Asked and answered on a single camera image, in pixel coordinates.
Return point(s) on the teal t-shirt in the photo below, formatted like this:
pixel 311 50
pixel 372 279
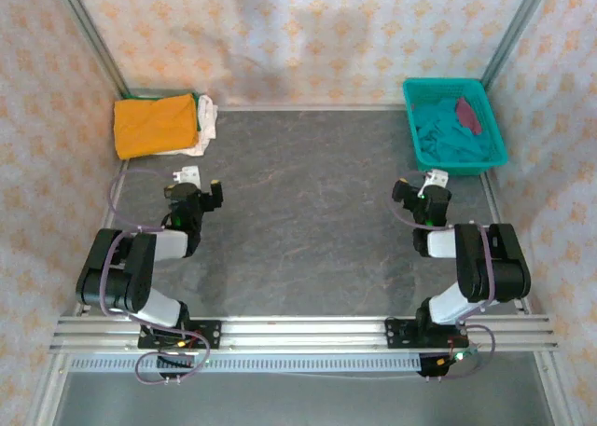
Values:
pixel 443 132

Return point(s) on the orange folded t-shirt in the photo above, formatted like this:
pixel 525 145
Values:
pixel 154 125

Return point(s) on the white folded t-shirt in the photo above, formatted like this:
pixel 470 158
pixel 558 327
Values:
pixel 207 118

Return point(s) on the maroon printed t-shirt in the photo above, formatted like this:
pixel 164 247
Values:
pixel 468 116

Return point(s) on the teal plastic basket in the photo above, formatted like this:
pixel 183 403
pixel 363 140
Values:
pixel 429 88

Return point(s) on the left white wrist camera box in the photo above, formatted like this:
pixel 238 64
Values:
pixel 191 173

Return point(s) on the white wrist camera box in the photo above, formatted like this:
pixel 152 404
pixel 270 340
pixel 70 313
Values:
pixel 437 178
pixel 191 173

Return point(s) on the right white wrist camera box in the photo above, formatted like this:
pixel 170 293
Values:
pixel 437 178

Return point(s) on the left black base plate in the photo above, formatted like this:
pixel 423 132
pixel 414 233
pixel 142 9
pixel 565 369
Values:
pixel 212 335

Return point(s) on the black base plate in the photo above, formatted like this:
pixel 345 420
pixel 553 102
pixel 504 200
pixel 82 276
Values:
pixel 212 335
pixel 396 335

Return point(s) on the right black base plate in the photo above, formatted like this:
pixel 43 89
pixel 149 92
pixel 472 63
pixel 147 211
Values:
pixel 396 335

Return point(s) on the aluminium mounting rail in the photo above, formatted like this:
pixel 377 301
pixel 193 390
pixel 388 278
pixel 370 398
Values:
pixel 303 333

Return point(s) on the aluminium frame post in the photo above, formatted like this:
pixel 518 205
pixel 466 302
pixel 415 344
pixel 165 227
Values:
pixel 92 34
pixel 512 34

